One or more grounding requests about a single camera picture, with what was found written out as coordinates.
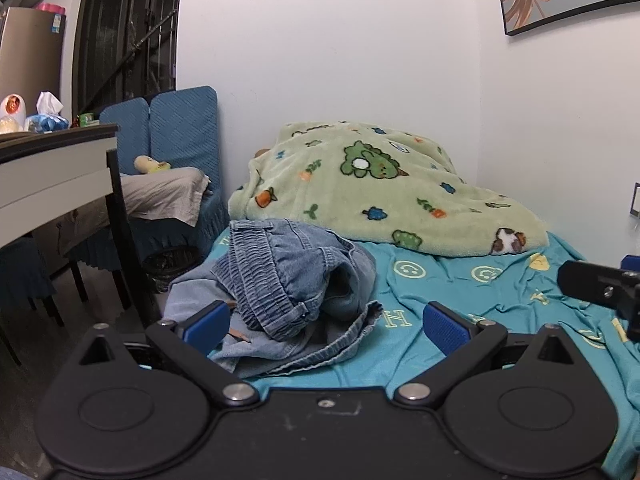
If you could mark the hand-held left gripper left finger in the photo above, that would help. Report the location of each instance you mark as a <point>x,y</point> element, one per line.
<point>207,327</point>

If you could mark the blue printed tissue pack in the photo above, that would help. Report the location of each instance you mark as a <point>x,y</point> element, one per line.
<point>47,119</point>

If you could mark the green printed fleece blanket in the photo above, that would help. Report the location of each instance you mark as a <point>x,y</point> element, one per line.
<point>380,190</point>

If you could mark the small green box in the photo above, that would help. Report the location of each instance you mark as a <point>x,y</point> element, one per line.
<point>89,119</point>

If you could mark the dark teal covered chair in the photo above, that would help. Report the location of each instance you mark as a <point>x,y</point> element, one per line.
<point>20,275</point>

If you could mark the white egg-shaped gadget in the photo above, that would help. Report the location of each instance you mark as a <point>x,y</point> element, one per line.
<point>12,107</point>

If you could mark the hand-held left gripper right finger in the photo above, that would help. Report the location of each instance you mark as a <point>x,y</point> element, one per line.
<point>445,330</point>

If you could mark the dark metal door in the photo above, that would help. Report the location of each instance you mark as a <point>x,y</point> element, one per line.
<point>125,30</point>

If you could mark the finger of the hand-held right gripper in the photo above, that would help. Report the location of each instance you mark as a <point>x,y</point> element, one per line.
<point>590,282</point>
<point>632,263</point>

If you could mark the yellow plush toy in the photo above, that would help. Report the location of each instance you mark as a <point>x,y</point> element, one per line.
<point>150,164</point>

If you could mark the golden refrigerator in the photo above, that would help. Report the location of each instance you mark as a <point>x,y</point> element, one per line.
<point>30,55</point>

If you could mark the pink round container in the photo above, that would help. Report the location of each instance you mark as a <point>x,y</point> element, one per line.
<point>50,8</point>

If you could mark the teal printed bed sheet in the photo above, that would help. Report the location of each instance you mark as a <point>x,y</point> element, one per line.
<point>450,280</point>

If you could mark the white table with black legs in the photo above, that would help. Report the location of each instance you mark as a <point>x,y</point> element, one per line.
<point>45,180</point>

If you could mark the beige cloth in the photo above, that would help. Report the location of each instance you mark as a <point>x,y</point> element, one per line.
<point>160,195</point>

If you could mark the black bin with bag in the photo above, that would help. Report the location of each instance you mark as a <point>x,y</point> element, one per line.
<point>170,265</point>

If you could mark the blue denim jeans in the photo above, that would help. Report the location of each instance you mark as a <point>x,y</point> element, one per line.
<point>280,270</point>

